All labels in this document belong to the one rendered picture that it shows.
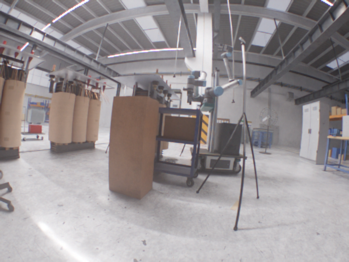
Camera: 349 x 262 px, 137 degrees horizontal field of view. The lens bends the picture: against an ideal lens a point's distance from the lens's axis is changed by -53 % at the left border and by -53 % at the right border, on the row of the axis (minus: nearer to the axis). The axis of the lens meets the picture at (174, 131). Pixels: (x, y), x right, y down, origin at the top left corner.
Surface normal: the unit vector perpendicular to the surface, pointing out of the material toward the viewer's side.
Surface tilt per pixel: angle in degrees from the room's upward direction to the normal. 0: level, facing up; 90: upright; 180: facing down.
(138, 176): 90
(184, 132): 90
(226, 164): 90
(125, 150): 90
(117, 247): 0
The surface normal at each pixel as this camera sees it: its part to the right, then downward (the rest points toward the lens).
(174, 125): -0.27, 0.00
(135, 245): 0.09, -1.00
